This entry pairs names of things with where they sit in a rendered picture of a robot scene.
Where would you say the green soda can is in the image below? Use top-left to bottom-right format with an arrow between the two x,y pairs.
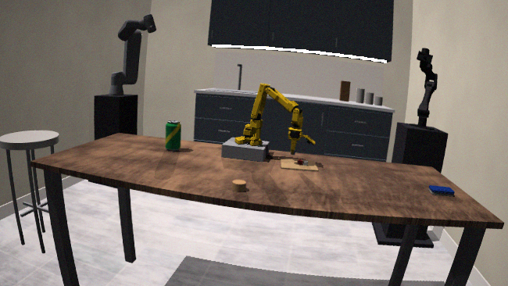
166,120 -> 181,152

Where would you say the tan flat mat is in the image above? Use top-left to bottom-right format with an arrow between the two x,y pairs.
281,158 -> 319,171

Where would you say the tan short cylinder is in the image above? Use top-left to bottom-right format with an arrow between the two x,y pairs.
232,180 -> 246,192

